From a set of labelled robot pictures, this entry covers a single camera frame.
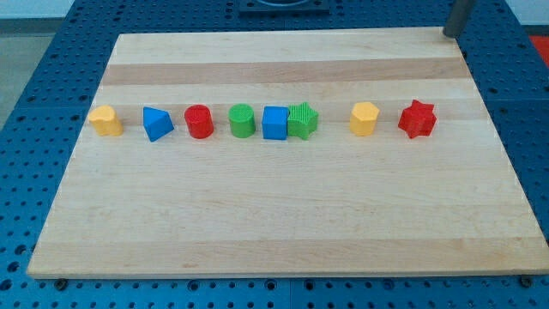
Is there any grey cylindrical robot arm rod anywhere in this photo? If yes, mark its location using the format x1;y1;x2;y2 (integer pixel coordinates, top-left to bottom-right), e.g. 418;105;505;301
443;0;477;39

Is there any yellow heart block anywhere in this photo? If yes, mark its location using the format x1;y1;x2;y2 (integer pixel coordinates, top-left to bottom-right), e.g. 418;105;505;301
88;105;124;136

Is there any blue cube block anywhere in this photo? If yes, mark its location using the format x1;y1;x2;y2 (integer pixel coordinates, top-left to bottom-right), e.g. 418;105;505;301
262;106;289;140

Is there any green star block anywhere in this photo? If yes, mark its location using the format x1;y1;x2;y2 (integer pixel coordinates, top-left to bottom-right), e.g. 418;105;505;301
287;102;319;140

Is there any green cylinder block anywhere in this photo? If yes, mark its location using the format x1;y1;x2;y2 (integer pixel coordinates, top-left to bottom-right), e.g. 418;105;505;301
228;104;256;138

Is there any light wooden board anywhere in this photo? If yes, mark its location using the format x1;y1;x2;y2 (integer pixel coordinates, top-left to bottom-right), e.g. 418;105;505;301
27;27;548;279

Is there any red cylinder block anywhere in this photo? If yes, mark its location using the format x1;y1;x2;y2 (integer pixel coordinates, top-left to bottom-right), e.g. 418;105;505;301
184;105;214;139

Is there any yellow hexagon block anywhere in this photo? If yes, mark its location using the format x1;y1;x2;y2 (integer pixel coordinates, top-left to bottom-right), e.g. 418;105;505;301
349;102;380;136

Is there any blue triangular prism block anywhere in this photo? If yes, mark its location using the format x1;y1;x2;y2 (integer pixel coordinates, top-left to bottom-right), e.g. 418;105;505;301
142;106;174;142

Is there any red star block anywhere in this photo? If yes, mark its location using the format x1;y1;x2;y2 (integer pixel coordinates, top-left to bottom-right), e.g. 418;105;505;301
398;100;437;139

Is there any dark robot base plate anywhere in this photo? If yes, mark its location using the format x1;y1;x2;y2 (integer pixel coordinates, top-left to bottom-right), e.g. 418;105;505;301
235;0;330;15

